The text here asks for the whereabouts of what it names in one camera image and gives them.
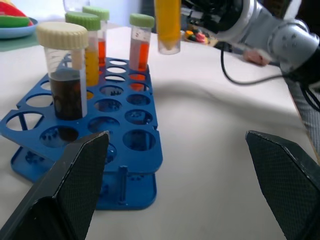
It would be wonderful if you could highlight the green mat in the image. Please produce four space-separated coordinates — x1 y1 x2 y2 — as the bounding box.
0 32 44 53

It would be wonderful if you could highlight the large tube with yellow liquid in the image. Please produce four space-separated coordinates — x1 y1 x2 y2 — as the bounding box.
154 0 182 56

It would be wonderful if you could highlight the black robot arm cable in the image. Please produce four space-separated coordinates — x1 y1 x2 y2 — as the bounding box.
220 46 288 86

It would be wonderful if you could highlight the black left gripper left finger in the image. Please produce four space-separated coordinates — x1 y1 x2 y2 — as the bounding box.
0 130 110 240

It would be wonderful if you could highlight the pinkish rounded object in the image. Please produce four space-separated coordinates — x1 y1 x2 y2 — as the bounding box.
242 48 270 67

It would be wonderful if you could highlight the grey woven fabric panel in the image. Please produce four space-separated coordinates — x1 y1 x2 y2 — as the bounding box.
287 79 320 157

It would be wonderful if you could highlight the green toy vegetable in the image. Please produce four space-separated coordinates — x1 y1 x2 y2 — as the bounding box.
0 15 30 28

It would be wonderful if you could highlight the cream-capped tube with brown liquid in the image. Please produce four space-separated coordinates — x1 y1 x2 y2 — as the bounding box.
35 21 90 121

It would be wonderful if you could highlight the colourful toy pieces pile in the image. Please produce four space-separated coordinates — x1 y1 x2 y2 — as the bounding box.
184 27 214 45

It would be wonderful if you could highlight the red and yellow toy fruit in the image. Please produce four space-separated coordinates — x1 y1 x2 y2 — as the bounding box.
0 0 34 27

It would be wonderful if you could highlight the green-capped tube with red liquid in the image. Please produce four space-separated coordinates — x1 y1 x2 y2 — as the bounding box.
128 13 156 73

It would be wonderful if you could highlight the clear plastic container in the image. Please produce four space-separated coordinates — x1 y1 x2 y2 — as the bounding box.
62 0 91 14

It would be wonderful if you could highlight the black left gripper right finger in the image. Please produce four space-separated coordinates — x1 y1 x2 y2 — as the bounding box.
245 129 320 240

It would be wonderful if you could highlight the blue plate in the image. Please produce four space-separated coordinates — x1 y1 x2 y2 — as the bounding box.
0 17 39 40

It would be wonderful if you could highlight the green-capped tube with yellow liquid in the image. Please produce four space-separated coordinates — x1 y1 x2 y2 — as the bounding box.
65 11 102 88

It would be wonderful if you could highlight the blue test tube rack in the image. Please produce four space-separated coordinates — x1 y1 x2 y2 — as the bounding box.
0 53 164 211

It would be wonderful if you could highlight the green-capped tube with orange liquid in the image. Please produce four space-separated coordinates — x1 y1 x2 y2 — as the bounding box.
82 5 111 69

